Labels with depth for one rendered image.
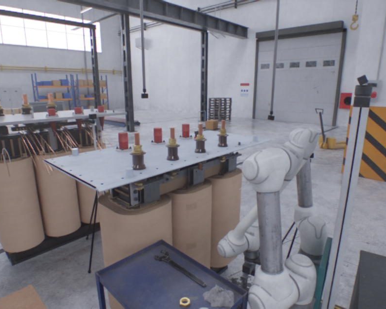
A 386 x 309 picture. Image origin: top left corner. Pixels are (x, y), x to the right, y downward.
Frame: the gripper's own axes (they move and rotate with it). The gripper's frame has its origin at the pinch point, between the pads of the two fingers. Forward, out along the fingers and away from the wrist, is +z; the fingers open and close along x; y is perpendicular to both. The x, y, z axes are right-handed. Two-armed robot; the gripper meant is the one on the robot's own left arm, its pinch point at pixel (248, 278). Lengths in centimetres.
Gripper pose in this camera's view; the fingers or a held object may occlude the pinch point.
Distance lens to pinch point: 179.5
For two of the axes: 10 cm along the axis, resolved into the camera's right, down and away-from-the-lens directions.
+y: -8.4, -1.4, 5.3
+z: 0.0, 9.7, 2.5
